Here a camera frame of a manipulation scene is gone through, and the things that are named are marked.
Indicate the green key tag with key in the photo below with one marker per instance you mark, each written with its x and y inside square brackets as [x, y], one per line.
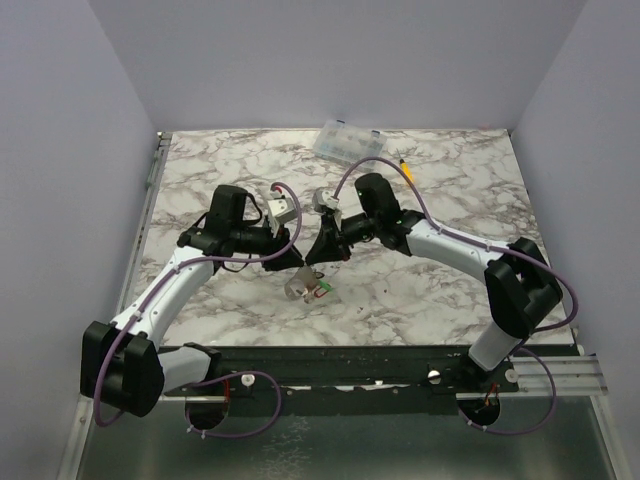
[326, 286]

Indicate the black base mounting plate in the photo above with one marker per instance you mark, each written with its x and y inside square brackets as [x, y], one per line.
[260, 402]

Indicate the aluminium rail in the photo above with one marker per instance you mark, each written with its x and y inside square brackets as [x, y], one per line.
[152, 186]
[521, 375]

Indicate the clear plastic organizer box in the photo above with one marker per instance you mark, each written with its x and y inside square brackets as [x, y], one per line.
[346, 144]

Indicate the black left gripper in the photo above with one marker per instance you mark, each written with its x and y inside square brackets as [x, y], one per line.
[287, 259]

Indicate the aluminium left side rail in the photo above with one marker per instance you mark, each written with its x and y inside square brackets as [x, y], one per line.
[152, 186]

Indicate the red key tag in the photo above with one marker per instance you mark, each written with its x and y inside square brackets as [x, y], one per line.
[318, 293]

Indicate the yellow handled screwdriver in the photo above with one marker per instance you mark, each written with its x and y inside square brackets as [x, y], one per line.
[405, 167]

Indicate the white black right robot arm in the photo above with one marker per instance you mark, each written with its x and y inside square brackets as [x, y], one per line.
[521, 290]

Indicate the aluminium front rail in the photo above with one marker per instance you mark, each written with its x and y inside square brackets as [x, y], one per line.
[521, 375]

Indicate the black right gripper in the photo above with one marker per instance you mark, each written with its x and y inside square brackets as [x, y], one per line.
[335, 239]

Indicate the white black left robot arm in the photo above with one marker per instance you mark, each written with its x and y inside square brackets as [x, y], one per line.
[121, 362]

